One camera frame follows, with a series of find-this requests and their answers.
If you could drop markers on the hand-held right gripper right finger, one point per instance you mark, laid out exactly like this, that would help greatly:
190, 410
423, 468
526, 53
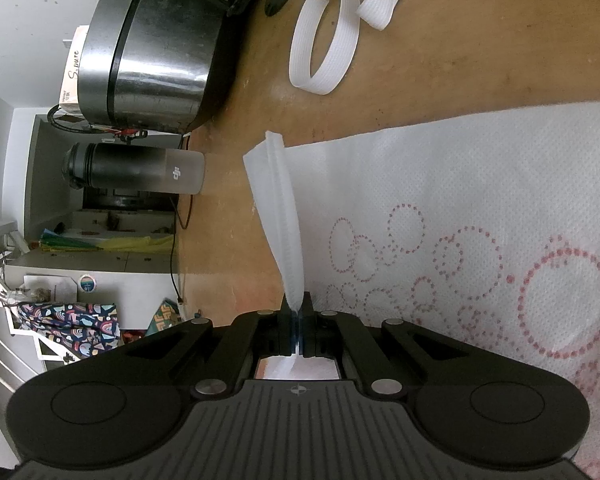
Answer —
308, 310

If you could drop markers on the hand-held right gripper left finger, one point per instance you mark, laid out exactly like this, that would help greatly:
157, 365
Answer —
286, 310

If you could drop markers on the white paper towel sheet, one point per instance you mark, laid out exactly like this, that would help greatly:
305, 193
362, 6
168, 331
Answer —
430, 175

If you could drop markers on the patterned fabric bag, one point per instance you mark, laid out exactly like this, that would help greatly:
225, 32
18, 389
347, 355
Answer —
75, 327

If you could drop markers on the white cabinet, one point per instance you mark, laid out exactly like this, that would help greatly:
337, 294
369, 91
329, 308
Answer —
130, 275

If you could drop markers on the grey translucent water bottle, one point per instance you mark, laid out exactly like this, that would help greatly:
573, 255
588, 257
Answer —
180, 172

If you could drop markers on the colourful folded cloth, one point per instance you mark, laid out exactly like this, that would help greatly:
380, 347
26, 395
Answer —
105, 244

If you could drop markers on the steel rice cooker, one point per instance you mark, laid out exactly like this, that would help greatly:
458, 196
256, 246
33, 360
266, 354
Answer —
155, 70

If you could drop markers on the white folding rack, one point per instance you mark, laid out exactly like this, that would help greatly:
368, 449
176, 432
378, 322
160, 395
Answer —
0, 305

